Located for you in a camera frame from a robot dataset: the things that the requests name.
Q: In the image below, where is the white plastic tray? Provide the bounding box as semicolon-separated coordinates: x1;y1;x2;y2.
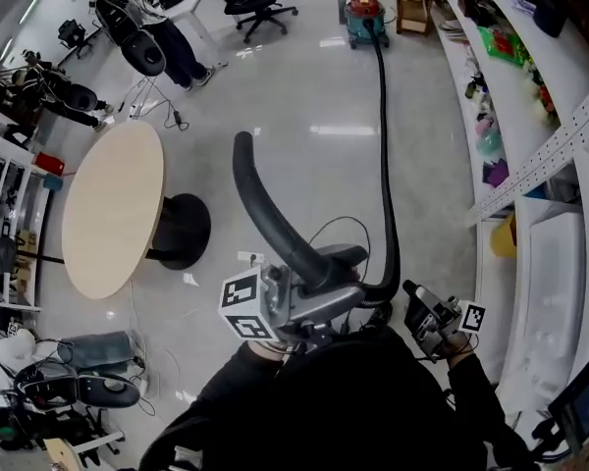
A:
500;198;589;401

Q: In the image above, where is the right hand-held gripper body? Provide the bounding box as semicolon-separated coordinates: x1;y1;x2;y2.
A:
402;280;487;362

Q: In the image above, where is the white shelf unit with devices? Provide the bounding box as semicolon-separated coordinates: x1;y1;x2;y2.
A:
0;130;55;313

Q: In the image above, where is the red and teal vacuum cleaner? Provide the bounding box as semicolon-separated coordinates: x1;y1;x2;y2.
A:
343;0;392;51

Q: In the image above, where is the person's left forearm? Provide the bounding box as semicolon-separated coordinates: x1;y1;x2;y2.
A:
190;339;295;431

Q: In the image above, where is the person's black sneaker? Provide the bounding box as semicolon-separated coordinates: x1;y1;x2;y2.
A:
360;301;394;333

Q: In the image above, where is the person's right forearm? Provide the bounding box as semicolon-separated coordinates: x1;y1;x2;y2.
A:
444;334;526;471

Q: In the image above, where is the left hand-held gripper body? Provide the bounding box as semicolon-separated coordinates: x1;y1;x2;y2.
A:
219;264;325;348

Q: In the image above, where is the black vacuum hose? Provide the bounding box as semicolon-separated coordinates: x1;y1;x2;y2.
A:
232;17;403;308

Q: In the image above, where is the red box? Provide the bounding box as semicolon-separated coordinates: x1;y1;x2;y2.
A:
33;151;66;176

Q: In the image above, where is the green packet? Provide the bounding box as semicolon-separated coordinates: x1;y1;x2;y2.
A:
476;26;529;66

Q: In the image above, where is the person's black clothed body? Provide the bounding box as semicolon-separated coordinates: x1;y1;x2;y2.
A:
141;326;492;471

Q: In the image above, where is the black adapter cable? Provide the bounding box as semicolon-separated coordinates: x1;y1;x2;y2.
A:
122;74;190;131

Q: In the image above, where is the white shelf unit with toys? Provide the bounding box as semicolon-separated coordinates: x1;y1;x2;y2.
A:
436;0;589;411

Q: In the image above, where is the yellow bucket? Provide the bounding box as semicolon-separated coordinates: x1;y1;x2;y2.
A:
489;213;517;259

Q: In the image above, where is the round beige table black base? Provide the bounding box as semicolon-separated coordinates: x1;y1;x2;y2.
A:
61;120;212;301

